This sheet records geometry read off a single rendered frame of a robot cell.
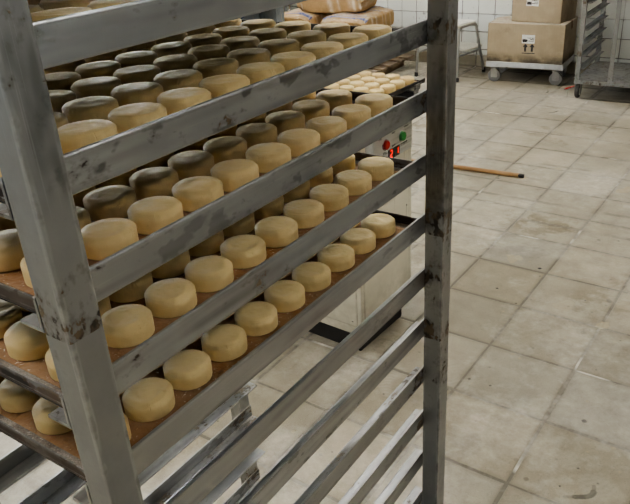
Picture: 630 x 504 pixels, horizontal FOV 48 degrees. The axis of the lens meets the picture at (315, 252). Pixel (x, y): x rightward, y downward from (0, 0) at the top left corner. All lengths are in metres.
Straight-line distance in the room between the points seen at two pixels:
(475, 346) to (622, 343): 0.51
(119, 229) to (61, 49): 0.18
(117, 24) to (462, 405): 1.97
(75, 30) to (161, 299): 0.28
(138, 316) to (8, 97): 0.28
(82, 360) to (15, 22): 0.23
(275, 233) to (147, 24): 0.32
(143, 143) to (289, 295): 0.34
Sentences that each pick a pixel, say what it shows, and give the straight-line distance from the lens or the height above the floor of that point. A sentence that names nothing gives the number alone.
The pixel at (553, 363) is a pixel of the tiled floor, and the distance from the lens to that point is 2.60.
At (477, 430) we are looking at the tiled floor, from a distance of 2.28.
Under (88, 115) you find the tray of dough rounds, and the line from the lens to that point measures 0.67.
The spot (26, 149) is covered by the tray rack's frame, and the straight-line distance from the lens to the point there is 0.48.
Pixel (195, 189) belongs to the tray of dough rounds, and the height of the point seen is 1.24.
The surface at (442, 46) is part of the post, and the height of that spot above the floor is 1.30.
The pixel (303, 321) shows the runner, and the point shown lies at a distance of 0.81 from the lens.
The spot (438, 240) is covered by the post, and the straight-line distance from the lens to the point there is 1.04.
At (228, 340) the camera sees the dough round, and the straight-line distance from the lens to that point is 0.78.
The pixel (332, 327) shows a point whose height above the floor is 0.06.
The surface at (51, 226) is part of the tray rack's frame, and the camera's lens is 0.50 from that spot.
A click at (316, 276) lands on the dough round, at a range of 0.89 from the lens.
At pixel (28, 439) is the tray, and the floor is 1.05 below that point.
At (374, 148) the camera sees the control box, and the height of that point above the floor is 0.77.
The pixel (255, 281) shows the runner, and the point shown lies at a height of 1.14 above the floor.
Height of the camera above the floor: 1.49
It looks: 27 degrees down
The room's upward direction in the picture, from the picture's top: 4 degrees counter-clockwise
